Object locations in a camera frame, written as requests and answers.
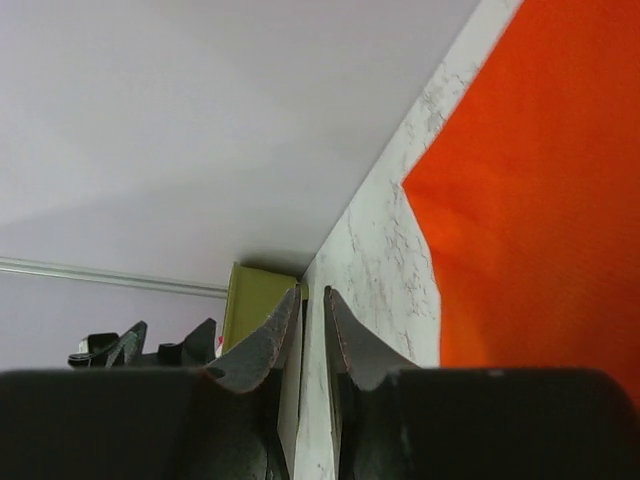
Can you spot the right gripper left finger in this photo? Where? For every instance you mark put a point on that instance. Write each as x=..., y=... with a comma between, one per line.
x=215, y=421

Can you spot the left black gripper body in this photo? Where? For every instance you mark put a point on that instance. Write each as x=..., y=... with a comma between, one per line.
x=110, y=350

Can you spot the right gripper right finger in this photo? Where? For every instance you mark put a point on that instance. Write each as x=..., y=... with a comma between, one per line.
x=401, y=421

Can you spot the orange t shirt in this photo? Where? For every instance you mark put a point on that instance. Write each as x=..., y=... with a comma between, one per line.
x=529, y=196

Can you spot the olive green plastic bin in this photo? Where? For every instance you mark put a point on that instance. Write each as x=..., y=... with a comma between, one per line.
x=251, y=297

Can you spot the left aluminium frame post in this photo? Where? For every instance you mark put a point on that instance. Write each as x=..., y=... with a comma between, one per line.
x=106, y=277

